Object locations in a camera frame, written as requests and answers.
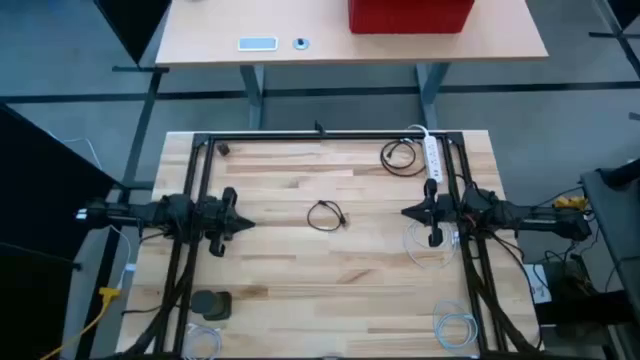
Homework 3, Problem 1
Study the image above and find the white outlet box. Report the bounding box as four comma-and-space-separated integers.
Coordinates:
521, 262, 553, 306

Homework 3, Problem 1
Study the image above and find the thin white USB cable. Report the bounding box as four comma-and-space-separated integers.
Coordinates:
181, 321, 224, 360
403, 219, 460, 270

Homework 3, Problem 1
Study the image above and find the black tower power strip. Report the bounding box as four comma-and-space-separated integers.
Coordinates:
121, 289, 233, 322

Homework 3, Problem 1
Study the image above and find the light wooden desk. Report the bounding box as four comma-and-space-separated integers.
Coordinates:
154, 0, 550, 132

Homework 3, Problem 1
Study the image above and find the white braided USB cable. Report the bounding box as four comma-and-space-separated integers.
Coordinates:
432, 299, 480, 349

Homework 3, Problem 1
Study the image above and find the white floor cable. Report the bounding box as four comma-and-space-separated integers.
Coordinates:
107, 223, 137, 292

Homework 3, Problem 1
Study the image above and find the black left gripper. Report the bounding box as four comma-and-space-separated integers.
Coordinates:
199, 187, 257, 258

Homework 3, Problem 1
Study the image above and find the red plastic bin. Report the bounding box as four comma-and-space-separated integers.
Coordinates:
347, 0, 476, 36

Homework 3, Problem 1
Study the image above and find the large black partition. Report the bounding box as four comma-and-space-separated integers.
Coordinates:
0, 102, 121, 360

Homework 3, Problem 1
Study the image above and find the long black USB cable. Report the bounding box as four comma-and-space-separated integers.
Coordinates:
379, 138, 427, 179

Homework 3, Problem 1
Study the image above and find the short black USB cable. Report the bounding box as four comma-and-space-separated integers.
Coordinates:
306, 199, 349, 233

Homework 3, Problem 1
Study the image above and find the yellow extension cable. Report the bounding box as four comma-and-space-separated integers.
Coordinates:
38, 286, 123, 360

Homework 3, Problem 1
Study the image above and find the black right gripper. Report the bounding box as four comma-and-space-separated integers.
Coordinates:
401, 178, 460, 249

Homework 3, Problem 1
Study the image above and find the dark grey cart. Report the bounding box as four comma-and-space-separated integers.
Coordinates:
579, 158, 640, 331

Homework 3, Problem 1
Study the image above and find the white power strip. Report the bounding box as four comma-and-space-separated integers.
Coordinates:
407, 123, 445, 184

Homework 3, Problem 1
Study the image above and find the yellow plug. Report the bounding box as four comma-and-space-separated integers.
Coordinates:
553, 195, 589, 212

